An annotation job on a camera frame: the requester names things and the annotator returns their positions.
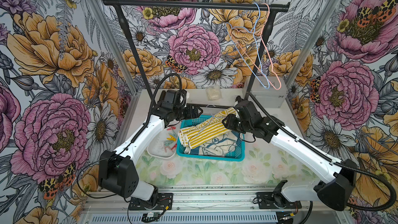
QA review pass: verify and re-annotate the silver aluminium case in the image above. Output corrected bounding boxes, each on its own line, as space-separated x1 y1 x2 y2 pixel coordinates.
251 76 288 99

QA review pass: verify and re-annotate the teal plastic basket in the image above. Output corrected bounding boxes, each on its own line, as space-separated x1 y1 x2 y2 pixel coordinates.
177 132 245 162

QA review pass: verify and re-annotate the black clothes rack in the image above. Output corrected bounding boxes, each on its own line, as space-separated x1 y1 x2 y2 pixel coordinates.
102 0 291 100

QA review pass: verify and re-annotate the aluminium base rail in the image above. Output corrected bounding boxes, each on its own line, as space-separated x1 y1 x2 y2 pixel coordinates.
78 185 353 224

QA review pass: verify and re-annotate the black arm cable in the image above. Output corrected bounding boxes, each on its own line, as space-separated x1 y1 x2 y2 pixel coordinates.
248 92 397 212
76 73 184 200

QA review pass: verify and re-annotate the floral table mat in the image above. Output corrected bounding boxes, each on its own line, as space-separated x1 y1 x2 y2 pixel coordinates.
137 141 317 186

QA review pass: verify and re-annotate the yellow striped towel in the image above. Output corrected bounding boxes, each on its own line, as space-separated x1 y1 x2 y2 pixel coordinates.
178 107 237 148

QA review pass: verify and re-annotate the clear plastic bag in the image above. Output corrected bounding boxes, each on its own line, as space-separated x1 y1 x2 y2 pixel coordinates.
206 85 222 101

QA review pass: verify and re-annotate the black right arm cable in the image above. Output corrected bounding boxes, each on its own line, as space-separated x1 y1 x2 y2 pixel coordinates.
248 92 397 212

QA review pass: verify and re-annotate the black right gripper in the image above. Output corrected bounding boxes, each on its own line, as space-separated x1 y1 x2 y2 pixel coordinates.
221 113 253 135

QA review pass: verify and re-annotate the green clothespin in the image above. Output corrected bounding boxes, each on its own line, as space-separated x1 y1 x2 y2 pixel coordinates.
164 140 175 147

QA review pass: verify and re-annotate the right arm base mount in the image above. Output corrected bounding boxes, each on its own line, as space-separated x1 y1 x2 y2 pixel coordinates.
252 191 302 210

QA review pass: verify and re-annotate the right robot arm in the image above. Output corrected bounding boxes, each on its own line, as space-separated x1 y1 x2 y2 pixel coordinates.
222 96 356 211

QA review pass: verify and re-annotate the white plastic tray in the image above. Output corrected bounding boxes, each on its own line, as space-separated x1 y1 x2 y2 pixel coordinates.
147 125 179 160

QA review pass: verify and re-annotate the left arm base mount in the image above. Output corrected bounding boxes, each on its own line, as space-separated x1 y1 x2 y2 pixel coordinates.
128 192 174 211

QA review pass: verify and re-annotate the blue and beige towel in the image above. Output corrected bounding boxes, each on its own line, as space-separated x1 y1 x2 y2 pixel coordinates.
183 132 241 157

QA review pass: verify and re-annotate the light blue wire hanger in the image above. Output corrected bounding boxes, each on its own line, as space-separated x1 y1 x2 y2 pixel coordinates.
198 110 228 129

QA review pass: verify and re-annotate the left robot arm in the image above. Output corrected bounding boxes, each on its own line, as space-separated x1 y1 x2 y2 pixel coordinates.
98 89 203 208

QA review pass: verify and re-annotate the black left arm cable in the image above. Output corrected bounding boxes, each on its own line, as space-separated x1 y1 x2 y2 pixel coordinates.
76 73 184 200

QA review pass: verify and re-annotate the pink wire hanger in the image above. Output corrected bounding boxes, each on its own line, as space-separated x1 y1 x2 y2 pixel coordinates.
233 2 282 91

